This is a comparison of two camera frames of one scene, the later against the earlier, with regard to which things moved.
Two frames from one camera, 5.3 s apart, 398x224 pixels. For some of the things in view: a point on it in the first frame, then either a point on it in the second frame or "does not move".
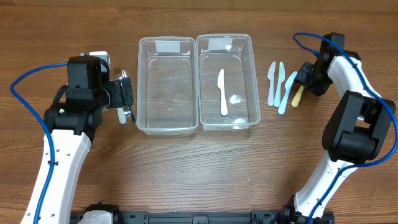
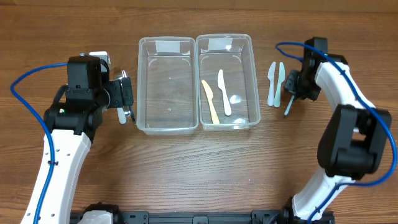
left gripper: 125,92 does not move
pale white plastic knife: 271,79 does not move
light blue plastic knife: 282,107 to 286,112
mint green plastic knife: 282,77 does not move
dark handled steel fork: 130,107 does not move
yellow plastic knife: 296,101 to 209,96
